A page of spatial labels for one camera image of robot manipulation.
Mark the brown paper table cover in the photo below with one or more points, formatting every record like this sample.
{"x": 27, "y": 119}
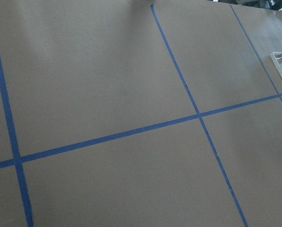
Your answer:
{"x": 139, "y": 113}

